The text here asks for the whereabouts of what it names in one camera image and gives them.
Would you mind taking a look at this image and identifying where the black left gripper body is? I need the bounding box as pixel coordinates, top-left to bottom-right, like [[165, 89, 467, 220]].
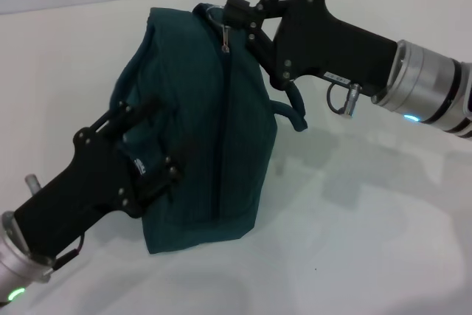
[[13, 128, 145, 260]]

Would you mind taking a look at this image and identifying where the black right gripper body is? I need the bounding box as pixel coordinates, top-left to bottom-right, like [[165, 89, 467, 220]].
[[270, 0, 400, 97]]

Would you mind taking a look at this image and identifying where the silver zipper pull ring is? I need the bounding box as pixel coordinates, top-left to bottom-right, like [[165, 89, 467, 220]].
[[204, 3, 233, 55]]

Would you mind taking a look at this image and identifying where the dark teal fabric lunch bag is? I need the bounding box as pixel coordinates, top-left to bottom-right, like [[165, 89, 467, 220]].
[[110, 2, 309, 256]]

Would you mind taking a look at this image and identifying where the grey right wrist cable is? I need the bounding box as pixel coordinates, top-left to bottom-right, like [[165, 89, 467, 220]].
[[326, 80, 365, 120]]

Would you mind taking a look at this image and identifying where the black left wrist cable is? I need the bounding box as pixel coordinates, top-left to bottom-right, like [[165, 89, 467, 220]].
[[52, 231, 89, 272]]

